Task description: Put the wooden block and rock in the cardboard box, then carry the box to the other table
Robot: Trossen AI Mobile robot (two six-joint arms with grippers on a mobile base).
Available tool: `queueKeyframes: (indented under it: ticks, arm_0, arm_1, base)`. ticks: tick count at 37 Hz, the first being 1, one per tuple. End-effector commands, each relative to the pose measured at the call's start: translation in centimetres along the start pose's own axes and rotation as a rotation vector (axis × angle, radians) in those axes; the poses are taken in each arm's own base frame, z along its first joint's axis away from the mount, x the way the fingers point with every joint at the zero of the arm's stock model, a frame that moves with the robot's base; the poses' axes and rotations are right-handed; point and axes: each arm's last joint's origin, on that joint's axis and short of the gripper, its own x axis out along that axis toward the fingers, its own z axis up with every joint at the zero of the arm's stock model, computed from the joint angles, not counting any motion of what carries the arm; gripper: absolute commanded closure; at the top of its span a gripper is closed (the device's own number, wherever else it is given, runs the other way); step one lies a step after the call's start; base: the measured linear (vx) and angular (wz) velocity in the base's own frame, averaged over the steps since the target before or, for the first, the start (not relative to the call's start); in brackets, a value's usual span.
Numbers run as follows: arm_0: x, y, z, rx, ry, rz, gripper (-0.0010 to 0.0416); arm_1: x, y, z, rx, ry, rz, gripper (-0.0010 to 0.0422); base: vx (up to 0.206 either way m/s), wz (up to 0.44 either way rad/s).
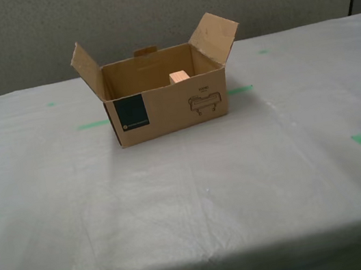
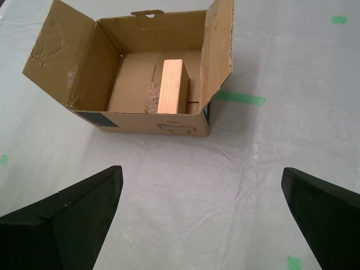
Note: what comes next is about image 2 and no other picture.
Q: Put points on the small beige rock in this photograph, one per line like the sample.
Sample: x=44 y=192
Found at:
x=152 y=98

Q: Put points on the light wooden block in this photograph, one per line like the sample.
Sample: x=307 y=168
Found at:
x=169 y=87

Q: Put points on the white plastic table cover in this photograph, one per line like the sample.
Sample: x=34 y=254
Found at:
x=182 y=197

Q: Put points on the brown cardboard box flaps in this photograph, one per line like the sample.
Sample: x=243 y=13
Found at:
x=84 y=56

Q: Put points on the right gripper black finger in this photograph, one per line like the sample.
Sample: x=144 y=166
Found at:
x=50 y=239
x=332 y=222

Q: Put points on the green tape piece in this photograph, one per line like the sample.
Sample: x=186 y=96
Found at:
x=294 y=263
x=339 y=20
x=4 y=160

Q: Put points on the long green tape strip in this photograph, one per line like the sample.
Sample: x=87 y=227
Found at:
x=241 y=98

